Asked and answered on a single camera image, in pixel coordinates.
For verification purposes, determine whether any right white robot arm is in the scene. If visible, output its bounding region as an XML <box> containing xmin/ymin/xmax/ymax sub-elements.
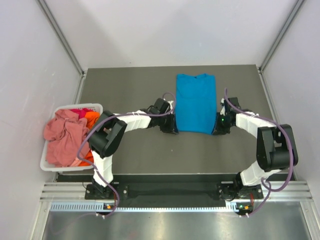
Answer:
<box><xmin>212</xmin><ymin>97</ymin><xmax>299</xmax><ymax>198</ymax></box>

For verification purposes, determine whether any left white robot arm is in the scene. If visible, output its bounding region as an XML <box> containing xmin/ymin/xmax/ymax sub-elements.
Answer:
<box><xmin>88</xmin><ymin>98</ymin><xmax>179</xmax><ymax>199</ymax></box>

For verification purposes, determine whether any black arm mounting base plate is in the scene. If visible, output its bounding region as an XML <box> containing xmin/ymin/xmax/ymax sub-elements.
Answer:
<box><xmin>57</xmin><ymin>173</ymin><xmax>264</xmax><ymax>207</ymax></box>

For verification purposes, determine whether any grey slotted cable duct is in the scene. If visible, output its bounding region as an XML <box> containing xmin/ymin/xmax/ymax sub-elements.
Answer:
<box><xmin>49</xmin><ymin>199</ymin><xmax>252</xmax><ymax>213</ymax></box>

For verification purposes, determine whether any magenta t shirt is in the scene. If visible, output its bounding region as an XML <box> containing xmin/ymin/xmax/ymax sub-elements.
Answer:
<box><xmin>70</xmin><ymin>108</ymin><xmax>93</xmax><ymax>119</ymax></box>

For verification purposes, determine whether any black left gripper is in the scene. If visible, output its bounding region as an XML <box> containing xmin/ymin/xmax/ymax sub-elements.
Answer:
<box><xmin>157</xmin><ymin>111</ymin><xmax>178</xmax><ymax>134</ymax></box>

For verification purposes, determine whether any right aluminium frame post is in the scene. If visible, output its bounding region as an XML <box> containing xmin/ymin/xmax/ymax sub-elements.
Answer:
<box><xmin>257</xmin><ymin>0</ymin><xmax>306</xmax><ymax>74</ymax></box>

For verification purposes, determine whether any blue t shirt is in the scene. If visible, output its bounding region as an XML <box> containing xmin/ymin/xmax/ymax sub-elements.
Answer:
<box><xmin>175</xmin><ymin>73</ymin><xmax>217</xmax><ymax>135</ymax></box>

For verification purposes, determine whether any left aluminium frame post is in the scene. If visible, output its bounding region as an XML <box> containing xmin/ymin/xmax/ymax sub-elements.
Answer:
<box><xmin>35</xmin><ymin>0</ymin><xmax>85</xmax><ymax>77</ymax></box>

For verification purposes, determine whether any aluminium frame post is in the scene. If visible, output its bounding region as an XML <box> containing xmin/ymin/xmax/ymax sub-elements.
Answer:
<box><xmin>35</xmin><ymin>0</ymin><xmax>85</xmax><ymax>77</ymax></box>
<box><xmin>257</xmin><ymin>0</ymin><xmax>306</xmax><ymax>74</ymax></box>

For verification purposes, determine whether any white plastic laundry basket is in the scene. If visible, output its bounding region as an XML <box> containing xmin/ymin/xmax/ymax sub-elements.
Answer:
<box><xmin>40</xmin><ymin>103</ymin><xmax>103</xmax><ymax>172</ymax></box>

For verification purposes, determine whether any aluminium front frame rail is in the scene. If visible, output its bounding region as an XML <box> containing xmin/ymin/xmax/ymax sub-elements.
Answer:
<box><xmin>40</xmin><ymin>181</ymin><xmax>313</xmax><ymax>202</ymax></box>

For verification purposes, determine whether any salmon pink t shirt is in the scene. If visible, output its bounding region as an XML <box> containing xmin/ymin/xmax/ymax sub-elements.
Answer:
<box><xmin>43</xmin><ymin>109</ymin><xmax>89</xmax><ymax>167</ymax></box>

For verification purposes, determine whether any orange t shirt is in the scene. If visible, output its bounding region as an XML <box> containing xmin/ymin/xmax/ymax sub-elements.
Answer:
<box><xmin>80</xmin><ymin>109</ymin><xmax>100</xmax><ymax>163</ymax></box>

